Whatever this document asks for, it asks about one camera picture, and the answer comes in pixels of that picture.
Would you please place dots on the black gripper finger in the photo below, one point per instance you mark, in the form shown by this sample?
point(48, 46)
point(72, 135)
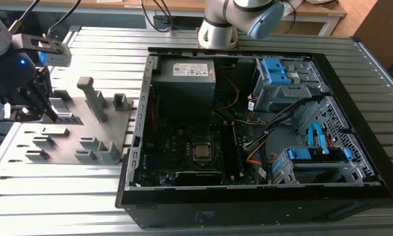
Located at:
point(19, 114)
point(40, 88)

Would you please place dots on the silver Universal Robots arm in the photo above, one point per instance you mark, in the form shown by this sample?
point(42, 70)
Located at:
point(216, 32)

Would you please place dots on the black RAM slot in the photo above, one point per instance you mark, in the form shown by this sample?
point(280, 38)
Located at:
point(231, 152)
point(224, 152)

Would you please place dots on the grey parts rack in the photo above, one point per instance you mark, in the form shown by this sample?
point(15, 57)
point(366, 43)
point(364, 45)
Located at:
point(91, 123)

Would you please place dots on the grey power supply unit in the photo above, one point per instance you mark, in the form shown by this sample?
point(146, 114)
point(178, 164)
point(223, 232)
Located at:
point(183, 93)

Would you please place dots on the dark green motherboard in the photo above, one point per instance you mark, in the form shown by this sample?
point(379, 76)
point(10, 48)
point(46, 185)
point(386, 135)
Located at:
point(170, 147)

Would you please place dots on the silver CPU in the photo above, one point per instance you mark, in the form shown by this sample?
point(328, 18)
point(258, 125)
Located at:
point(203, 151)

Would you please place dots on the CPU socket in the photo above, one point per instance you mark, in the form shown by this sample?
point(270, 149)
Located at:
point(200, 161)

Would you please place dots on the black graphics card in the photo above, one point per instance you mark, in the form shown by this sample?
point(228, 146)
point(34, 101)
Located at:
point(200, 178)

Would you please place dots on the blue disk carrier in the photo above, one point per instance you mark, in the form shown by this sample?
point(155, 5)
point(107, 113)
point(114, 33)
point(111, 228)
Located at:
point(274, 68)
point(276, 169)

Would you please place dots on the tall grey drive cage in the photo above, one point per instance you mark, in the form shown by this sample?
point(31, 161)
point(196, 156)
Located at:
point(282, 96)

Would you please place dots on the black PC case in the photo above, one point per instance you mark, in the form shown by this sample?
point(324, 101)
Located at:
point(248, 214)

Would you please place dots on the hard disk in blue carrier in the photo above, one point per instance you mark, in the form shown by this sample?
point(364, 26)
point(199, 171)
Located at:
point(300, 153)

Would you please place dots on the low grey drive cage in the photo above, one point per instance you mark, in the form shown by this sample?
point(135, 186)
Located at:
point(324, 169)

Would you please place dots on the brown wooden cabinet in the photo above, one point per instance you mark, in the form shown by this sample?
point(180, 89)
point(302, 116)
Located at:
point(380, 29)

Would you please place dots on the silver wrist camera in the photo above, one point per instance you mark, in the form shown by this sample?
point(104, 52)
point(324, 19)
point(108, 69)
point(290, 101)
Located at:
point(58, 59)

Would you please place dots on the camera mounting bracket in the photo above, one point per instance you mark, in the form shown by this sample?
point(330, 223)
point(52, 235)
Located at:
point(23, 40)

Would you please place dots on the wooden desk white frame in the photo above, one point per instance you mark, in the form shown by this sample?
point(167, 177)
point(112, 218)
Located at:
point(111, 5)

